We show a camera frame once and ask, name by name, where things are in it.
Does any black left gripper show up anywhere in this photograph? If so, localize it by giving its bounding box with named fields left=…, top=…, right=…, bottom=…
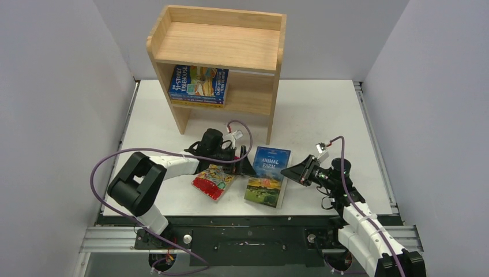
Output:
left=209, top=145, right=255, bottom=176

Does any animal farm book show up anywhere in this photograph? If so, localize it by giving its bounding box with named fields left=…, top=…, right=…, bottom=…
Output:
left=244, top=146, right=292, bottom=209

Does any blue 91-storey treehouse book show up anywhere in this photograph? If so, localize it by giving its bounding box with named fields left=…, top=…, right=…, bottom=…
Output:
left=168, top=65, right=230, bottom=107

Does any yellow 130-storey treehouse book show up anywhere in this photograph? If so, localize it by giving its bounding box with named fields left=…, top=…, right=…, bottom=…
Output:
left=171, top=100, right=225, bottom=108

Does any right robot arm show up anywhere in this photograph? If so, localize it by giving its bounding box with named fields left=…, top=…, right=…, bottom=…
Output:
left=281, top=155, right=427, bottom=276

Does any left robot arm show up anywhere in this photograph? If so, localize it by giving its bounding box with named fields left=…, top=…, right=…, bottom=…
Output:
left=107, top=128, right=256, bottom=249

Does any red treehouse book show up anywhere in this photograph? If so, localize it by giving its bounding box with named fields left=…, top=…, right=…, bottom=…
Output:
left=191, top=164, right=236, bottom=201

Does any wooden shelf unit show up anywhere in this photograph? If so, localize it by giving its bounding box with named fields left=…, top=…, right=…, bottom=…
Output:
left=146, top=5, right=287, bottom=125

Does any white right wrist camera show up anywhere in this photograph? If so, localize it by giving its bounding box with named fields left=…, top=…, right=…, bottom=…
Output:
left=316, top=143, right=329, bottom=164

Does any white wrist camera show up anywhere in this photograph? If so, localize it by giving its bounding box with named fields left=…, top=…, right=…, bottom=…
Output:
left=223, top=130, right=243, bottom=141
left=316, top=143, right=329, bottom=164

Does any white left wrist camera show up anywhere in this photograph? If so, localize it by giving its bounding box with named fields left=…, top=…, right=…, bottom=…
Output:
left=223, top=130, right=243, bottom=141

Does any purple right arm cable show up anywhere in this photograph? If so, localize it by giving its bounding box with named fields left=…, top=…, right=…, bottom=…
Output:
left=326, top=136, right=407, bottom=277

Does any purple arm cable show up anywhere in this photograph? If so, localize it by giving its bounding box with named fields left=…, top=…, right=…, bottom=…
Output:
left=89, top=119, right=254, bottom=276
left=326, top=136, right=407, bottom=277

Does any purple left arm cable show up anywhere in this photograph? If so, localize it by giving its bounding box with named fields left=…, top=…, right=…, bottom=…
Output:
left=89, top=119, right=254, bottom=276

